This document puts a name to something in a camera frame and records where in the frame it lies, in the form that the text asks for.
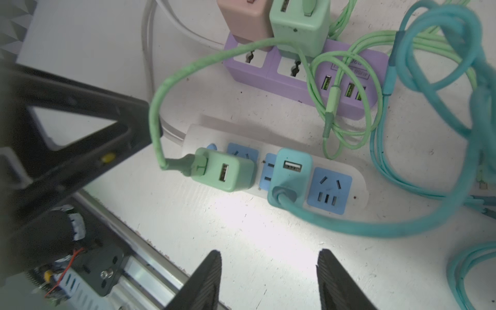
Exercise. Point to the pink charger plug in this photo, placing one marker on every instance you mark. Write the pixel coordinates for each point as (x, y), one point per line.
(248, 21)

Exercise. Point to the light green charger plug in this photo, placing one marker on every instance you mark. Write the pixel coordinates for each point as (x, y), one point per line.
(306, 23)

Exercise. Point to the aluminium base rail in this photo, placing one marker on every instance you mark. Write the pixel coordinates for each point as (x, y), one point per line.
(149, 280)

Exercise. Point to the white blue power strip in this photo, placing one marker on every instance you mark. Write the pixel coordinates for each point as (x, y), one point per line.
(335, 190)

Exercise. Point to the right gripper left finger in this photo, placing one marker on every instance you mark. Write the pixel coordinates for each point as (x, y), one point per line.
(201, 291)

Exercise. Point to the teal charger plug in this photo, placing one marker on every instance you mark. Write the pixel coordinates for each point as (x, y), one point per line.
(291, 176)

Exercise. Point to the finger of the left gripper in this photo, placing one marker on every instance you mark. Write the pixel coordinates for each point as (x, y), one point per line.
(57, 135)

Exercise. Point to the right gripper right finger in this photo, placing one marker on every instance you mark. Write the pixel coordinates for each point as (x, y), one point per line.
(337, 289)

